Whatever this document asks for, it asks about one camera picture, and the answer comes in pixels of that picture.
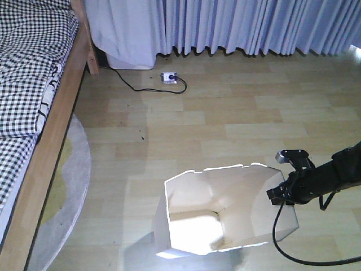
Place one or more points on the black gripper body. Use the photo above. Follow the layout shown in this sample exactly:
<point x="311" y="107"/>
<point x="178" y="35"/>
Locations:
<point x="291" y="191"/>

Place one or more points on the white trash bin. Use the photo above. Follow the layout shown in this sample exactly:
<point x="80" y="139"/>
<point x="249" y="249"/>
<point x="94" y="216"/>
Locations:
<point x="220" y="209"/>

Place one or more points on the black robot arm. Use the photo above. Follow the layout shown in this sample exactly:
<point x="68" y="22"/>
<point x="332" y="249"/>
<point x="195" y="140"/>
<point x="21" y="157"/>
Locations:
<point x="308" y="181"/>

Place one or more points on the floor power outlet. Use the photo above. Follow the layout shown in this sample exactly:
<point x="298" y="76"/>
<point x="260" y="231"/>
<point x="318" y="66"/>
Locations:
<point x="169" y="77"/>

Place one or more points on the white pleated curtain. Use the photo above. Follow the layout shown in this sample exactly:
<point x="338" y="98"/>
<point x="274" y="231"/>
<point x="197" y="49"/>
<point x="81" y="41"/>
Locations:
<point x="133" y="33"/>

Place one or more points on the round grey rug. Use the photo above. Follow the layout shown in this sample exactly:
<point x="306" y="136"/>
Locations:
<point x="65" y="198"/>

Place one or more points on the checkered black white bedding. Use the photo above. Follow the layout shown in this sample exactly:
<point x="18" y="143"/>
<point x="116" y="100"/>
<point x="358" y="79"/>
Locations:
<point x="36" y="38"/>

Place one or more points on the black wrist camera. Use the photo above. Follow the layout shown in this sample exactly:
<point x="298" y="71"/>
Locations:
<point x="298" y="159"/>

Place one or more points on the wooden bed frame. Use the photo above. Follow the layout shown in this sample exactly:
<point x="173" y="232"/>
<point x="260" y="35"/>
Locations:
<point x="21" y="215"/>

